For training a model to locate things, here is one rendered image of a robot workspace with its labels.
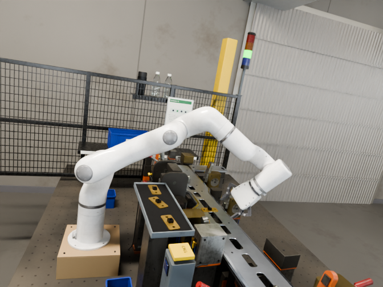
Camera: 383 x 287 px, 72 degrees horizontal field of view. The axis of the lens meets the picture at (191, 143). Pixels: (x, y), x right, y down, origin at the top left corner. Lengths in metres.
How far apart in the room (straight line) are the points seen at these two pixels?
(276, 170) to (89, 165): 0.76
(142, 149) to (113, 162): 0.13
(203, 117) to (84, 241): 0.78
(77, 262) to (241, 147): 0.85
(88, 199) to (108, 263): 0.30
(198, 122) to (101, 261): 0.75
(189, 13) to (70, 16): 1.31
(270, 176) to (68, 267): 0.94
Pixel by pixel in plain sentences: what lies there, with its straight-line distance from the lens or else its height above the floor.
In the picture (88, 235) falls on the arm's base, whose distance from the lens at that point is 1.35.
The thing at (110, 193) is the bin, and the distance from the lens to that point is 1.96.
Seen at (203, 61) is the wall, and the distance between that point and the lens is 3.47.
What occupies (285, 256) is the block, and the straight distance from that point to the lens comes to 1.16.
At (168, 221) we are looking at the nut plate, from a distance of 0.89.
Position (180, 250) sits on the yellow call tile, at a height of 1.16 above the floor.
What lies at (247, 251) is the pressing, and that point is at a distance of 1.15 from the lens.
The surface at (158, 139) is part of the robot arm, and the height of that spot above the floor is 1.37.
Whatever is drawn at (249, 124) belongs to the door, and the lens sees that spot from 3.77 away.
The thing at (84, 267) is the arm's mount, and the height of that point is 0.75.
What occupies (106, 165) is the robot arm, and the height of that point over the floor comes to 1.22.
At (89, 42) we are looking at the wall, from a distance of 3.32.
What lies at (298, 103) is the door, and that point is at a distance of 4.13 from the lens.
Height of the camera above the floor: 1.62
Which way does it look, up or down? 13 degrees down
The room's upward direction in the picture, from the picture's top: 10 degrees clockwise
